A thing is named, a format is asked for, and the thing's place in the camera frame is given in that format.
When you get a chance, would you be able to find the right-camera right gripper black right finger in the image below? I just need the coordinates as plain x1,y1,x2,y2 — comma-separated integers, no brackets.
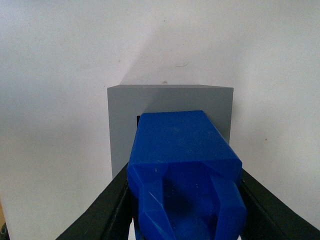
239,170,320,240

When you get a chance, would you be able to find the gray square base block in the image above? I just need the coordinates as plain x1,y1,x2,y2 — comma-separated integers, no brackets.
107,84,234,177

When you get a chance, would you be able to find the blue plastic insert part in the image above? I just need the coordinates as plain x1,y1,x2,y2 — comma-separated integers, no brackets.
127,110,247,240

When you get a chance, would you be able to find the right-camera right gripper black left finger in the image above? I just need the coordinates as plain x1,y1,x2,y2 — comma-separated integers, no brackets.
57,165,133,240

